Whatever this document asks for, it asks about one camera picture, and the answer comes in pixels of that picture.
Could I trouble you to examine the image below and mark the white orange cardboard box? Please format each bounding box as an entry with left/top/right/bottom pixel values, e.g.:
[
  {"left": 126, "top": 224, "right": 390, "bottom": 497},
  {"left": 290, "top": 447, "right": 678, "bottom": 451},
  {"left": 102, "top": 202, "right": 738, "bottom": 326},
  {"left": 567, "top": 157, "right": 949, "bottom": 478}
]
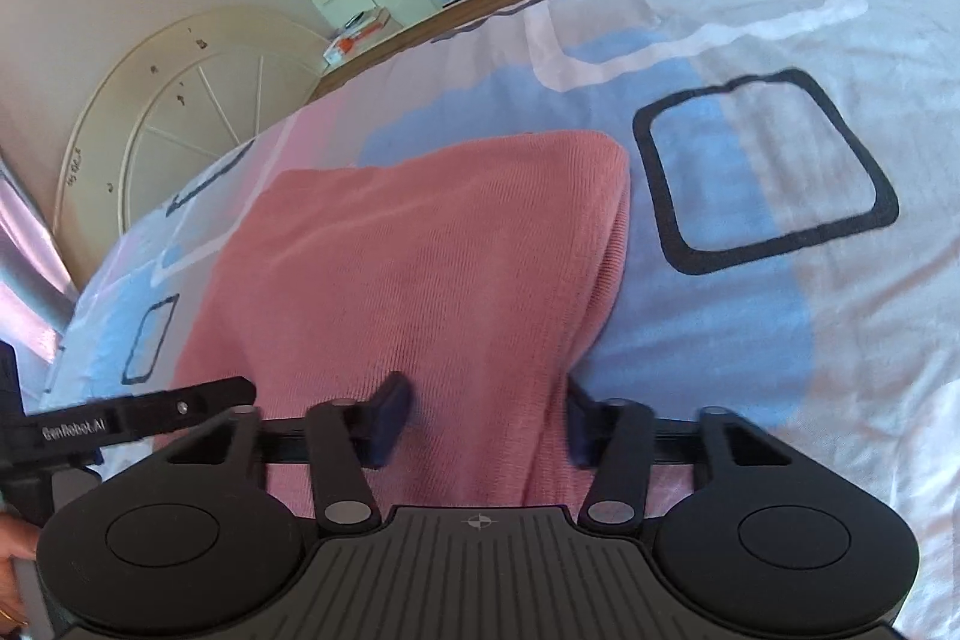
[{"left": 321, "top": 6, "right": 392, "bottom": 69}]

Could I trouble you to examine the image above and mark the cream arched headboard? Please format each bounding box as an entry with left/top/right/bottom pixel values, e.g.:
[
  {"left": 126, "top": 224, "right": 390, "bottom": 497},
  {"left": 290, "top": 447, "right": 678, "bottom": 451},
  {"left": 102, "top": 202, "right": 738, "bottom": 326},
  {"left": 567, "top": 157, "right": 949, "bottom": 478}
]
[{"left": 56, "top": 6, "right": 336, "bottom": 266}]

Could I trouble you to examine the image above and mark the person's left hand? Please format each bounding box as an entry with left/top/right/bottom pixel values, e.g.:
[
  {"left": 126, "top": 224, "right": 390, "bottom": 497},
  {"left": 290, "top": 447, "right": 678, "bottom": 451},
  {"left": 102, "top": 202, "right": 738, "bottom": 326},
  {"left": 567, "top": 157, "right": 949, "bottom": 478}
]
[{"left": 0, "top": 511, "right": 40, "bottom": 633}]

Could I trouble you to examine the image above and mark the wooden bed frame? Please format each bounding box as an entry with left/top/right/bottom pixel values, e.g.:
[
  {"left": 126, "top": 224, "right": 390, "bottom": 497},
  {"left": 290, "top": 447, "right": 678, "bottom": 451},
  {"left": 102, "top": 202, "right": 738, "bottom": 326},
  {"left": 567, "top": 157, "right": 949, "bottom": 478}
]
[{"left": 310, "top": 0, "right": 730, "bottom": 99}]

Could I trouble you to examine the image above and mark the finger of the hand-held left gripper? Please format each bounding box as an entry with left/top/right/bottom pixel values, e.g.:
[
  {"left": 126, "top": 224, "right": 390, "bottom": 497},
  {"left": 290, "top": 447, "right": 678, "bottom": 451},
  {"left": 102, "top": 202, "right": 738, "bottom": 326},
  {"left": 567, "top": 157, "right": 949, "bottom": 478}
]
[{"left": 21, "top": 376, "right": 257, "bottom": 455}]

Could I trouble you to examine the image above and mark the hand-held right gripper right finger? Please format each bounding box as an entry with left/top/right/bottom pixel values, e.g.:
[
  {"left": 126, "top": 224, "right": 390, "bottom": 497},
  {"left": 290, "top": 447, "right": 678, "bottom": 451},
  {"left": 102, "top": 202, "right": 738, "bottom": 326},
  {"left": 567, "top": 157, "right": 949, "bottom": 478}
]
[{"left": 562, "top": 376, "right": 802, "bottom": 534}]

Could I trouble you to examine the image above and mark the pink knit garment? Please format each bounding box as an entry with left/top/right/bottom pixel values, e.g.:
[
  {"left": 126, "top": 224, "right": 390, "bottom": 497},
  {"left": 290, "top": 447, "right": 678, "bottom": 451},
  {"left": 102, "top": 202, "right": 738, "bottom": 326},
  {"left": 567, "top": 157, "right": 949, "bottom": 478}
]
[{"left": 171, "top": 130, "right": 680, "bottom": 522}]

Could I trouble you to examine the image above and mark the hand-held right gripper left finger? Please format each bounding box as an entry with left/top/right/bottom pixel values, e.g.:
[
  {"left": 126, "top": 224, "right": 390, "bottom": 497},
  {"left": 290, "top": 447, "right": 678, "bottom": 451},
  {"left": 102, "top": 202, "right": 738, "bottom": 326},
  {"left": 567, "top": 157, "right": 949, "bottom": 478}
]
[{"left": 161, "top": 372, "right": 415, "bottom": 532}]

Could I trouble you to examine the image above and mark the bed with patterned sheet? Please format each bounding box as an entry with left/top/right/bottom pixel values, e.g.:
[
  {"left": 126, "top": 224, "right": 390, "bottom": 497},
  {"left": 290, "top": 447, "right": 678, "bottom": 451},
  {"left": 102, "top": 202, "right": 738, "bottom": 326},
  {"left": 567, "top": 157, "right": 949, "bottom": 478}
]
[{"left": 37, "top": 0, "right": 960, "bottom": 640}]

